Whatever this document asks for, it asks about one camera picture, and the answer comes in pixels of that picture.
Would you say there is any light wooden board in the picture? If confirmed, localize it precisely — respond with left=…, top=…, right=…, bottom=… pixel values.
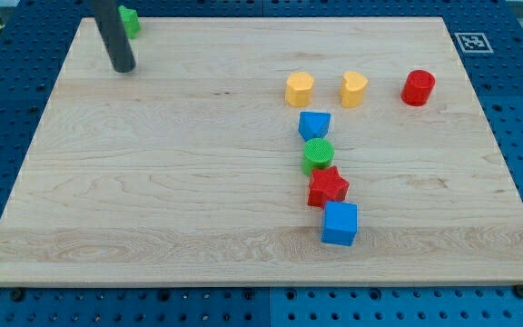
left=0, top=17, right=523, bottom=288

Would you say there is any green cylinder block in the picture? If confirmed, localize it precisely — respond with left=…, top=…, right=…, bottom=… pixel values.
left=301, top=138, right=334, bottom=176

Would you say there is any blue triangle block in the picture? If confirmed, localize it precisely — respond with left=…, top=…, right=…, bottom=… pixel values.
left=298, top=111, right=331, bottom=142

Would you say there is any red star block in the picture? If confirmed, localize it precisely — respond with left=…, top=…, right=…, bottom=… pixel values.
left=307, top=166, right=350, bottom=209

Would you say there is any blue cube block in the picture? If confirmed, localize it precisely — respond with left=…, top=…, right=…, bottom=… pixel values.
left=321, top=201, right=359, bottom=246

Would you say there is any yellow heart block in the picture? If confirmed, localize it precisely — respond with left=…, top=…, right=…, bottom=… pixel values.
left=340, top=71, right=369, bottom=108

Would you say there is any red cylinder block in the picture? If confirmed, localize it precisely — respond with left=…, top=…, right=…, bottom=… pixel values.
left=400, top=70, right=436, bottom=106

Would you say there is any green star block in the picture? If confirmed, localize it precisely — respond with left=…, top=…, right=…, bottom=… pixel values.
left=118, top=5, right=141, bottom=39

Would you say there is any white fiducial marker tag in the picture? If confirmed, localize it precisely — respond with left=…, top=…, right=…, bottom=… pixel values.
left=454, top=32, right=493, bottom=54

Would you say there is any black bolt front left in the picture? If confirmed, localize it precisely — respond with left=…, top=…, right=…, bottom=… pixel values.
left=9, top=288, right=25, bottom=302

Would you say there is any black bolt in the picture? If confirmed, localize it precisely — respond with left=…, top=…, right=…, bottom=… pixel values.
left=513, top=284, right=523, bottom=299
left=9, top=288, right=25, bottom=302

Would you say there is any black bolt front right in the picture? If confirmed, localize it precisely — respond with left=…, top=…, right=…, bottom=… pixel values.
left=513, top=284, right=523, bottom=299

